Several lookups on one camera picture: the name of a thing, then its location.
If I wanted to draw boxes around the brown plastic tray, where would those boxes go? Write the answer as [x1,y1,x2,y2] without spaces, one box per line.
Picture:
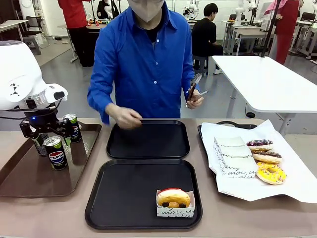
[0,121,103,198]

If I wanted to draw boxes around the person's right hand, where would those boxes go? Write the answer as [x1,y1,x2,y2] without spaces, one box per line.
[105,103,143,129]

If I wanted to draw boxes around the grey background table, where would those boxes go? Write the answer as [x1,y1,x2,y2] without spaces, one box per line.
[222,19,275,57]

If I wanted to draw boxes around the chocolate glazed donut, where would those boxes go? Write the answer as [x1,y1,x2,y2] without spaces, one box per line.
[252,150,282,164]

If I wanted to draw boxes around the brown handled metal tongs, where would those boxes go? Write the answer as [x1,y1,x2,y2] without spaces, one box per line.
[185,72,209,108]

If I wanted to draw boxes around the white printed paper box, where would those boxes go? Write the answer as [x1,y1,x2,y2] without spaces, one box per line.
[217,155,259,179]

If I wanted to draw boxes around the background person in black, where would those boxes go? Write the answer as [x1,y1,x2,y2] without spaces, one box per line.
[96,0,119,19]

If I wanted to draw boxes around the person's left hand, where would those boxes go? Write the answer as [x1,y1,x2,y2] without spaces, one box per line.
[185,88,204,110]

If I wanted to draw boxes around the black plastic tray with handles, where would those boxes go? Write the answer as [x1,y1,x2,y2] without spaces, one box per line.
[197,120,258,196]

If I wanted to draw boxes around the person in red, pink hijab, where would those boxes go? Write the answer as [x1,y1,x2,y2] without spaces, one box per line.
[264,0,302,65]

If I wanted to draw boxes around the black metal pole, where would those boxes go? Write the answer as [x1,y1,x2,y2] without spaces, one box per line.
[259,0,282,58]

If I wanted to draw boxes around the white folding table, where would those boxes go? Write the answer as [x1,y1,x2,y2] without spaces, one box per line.
[211,56,317,136]

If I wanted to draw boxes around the beige face mask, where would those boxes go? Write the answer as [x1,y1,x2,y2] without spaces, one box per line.
[128,0,165,24]

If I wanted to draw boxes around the black office chair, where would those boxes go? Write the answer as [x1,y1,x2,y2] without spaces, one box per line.
[19,16,43,56]

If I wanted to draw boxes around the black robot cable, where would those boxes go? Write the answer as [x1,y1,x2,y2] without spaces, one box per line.
[0,99,62,121]

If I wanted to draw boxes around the standing person in red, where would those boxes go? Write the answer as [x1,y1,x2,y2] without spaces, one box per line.
[57,0,96,67]

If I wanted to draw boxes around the yellow glazed sprinkle donut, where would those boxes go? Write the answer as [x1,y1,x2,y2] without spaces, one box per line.
[256,161,287,185]

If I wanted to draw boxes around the black Pepsi can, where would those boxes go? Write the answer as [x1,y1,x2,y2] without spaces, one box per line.
[43,136,69,171]
[62,113,83,144]
[31,133,50,157]

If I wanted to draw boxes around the grey metal stool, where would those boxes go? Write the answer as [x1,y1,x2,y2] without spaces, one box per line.
[192,56,209,76]

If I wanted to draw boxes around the person's left forearm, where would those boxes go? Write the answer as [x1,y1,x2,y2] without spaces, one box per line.
[179,70,202,96]

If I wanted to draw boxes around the person in blue shirt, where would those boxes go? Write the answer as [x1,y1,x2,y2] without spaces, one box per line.
[87,0,206,126]

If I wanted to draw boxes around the light wooden desk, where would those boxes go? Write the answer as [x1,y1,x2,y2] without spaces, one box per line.
[0,19,29,42]

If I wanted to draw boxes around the grey background desk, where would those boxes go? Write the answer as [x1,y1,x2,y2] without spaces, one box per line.
[289,21,317,59]

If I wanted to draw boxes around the seated person in black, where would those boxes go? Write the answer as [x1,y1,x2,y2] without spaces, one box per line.
[192,2,225,75]

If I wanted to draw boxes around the white paper sheet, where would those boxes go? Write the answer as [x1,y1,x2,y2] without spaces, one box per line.
[200,119,317,204]

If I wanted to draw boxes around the person's right forearm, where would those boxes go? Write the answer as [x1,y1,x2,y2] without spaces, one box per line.
[87,84,117,124]

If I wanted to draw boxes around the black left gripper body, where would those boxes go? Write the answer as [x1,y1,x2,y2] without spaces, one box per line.
[23,109,59,132]

